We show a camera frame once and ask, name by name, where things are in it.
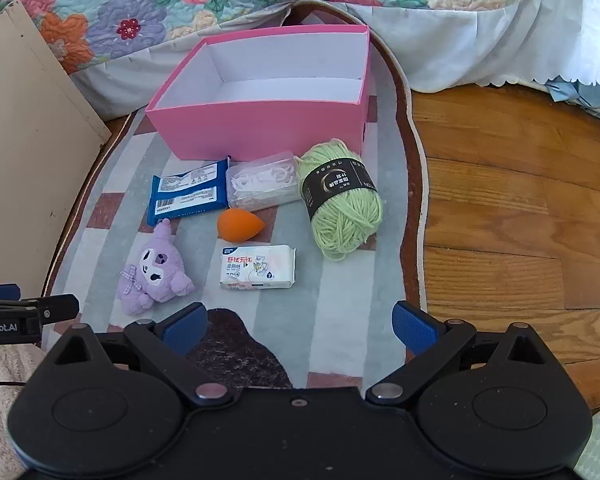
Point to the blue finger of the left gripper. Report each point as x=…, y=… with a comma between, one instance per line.
x=9, y=292

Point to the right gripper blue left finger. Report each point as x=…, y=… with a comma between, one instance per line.
x=162, y=348

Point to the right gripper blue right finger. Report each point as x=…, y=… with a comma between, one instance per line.
x=436, y=348

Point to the purple plush toy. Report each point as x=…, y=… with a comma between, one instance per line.
x=156, y=276

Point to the white tissue pack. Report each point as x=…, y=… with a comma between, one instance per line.
x=258, y=267

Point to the orange makeup sponge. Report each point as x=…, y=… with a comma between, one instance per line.
x=237, y=225

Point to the blue wet wipes pack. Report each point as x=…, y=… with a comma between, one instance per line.
x=203, y=189

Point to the green yarn ball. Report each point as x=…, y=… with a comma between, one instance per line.
x=343, y=204

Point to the striped checkered rug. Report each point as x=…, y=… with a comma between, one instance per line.
x=332, y=328

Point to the beige wooden cabinet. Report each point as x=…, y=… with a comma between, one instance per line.
x=49, y=139

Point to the clear plastic floss box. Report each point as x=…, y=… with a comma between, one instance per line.
x=263, y=183

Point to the pink cardboard box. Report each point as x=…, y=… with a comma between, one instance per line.
x=251, y=94

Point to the paper scraps under bed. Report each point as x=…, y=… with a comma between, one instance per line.
x=586, y=96

